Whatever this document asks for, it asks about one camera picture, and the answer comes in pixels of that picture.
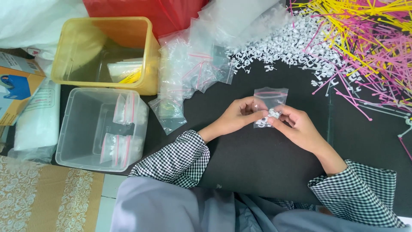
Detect patterned brown mat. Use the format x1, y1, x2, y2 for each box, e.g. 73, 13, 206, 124
0, 156, 105, 232

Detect person's left hand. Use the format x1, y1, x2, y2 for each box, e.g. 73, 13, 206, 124
216, 96, 270, 131

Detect small clear zip bag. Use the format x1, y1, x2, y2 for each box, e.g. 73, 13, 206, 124
253, 87, 289, 129

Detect filled zip bag of clips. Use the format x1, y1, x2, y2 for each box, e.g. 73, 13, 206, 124
99, 133, 142, 169
113, 92, 142, 125

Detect person's right hand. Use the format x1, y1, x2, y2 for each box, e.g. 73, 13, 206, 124
267, 104, 326, 154

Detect white foam sheet pack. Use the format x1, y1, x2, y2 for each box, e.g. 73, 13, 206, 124
8, 77, 62, 162

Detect heap of coloured cable ties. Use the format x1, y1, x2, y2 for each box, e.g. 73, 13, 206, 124
290, 0, 412, 162

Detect black table mat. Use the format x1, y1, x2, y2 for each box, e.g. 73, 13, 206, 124
6, 48, 412, 217

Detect yellow plastic tub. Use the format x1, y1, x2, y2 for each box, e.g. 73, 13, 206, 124
51, 17, 160, 96

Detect heap of white cable clips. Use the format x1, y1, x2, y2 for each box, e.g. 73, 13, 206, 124
225, 10, 364, 94

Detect clear plastic tub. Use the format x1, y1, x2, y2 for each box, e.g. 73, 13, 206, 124
55, 88, 150, 172

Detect packets inside yellow tub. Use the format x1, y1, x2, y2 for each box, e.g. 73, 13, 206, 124
107, 58, 143, 84

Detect red plastic bag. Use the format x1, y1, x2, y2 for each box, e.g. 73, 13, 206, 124
82, 0, 210, 39

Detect pile of empty zip bags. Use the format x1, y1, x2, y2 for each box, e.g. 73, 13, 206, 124
148, 0, 292, 135

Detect white plastic bag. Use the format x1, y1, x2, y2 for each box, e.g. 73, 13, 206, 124
0, 0, 89, 62

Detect person's grey skirt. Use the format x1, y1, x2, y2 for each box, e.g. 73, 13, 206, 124
110, 177, 412, 232

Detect cardboard box with blue print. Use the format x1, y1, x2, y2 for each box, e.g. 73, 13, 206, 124
0, 52, 46, 126

